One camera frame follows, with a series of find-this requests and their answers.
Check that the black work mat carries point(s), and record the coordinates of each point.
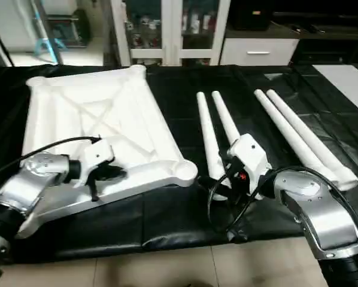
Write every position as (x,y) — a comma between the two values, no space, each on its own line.
(179,215)

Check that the white plastic table top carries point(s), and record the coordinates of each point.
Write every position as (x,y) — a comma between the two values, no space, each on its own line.
(89,107)

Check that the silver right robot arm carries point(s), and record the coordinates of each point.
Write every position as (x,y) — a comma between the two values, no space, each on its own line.
(322,215)

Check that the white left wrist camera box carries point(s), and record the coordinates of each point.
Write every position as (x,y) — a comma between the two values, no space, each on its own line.
(95,155)

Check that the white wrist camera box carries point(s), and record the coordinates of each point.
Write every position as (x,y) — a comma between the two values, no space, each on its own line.
(95,155)
(251,155)

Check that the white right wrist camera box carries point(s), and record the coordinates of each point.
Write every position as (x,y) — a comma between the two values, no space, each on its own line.
(251,155)

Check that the white drawer unit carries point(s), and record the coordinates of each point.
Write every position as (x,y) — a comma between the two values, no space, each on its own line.
(257,52)

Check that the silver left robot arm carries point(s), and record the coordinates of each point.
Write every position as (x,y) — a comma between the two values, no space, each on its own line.
(23,185)

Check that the white drawer cabinet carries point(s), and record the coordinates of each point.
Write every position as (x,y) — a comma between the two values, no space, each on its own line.
(322,48)

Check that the white plastic table leg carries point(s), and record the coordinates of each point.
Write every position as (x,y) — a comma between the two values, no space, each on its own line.
(225,119)
(293,134)
(316,137)
(209,131)

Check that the white glass door cabinet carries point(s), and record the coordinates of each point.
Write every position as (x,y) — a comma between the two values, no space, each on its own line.
(167,30)

